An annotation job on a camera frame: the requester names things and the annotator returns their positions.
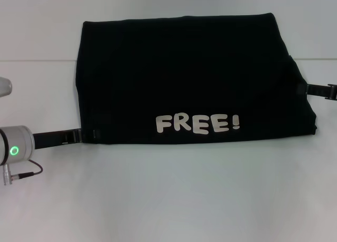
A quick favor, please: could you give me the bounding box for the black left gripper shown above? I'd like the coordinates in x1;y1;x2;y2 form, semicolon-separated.
32;128;102;150

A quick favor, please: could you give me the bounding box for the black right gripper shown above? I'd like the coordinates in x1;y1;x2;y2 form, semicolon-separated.
294;83;337;101

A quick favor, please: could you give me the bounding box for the black shirt with FREE print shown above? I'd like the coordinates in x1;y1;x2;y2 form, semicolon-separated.
75;12;320;146

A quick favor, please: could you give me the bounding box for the thin left wrist cable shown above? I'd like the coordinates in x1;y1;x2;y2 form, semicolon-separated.
2;159;44;186

